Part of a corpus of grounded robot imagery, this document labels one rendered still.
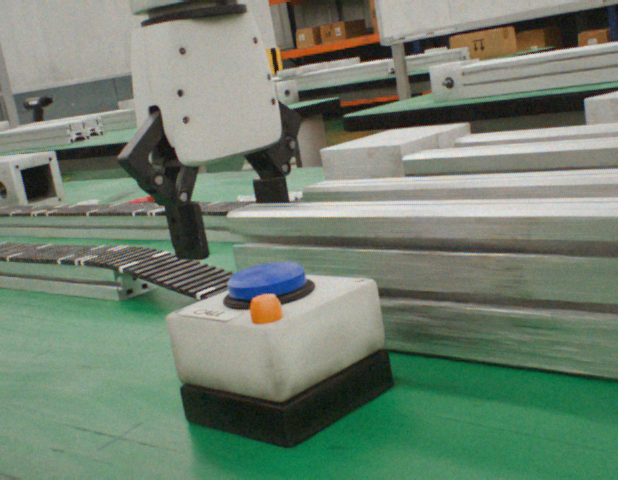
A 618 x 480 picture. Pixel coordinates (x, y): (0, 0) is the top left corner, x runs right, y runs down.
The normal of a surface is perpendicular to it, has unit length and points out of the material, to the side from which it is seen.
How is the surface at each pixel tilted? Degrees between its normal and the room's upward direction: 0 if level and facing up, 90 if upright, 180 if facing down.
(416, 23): 90
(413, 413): 0
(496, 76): 90
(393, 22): 90
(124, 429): 0
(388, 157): 90
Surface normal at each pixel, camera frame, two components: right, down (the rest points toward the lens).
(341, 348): 0.71, 0.02
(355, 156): -0.69, 0.26
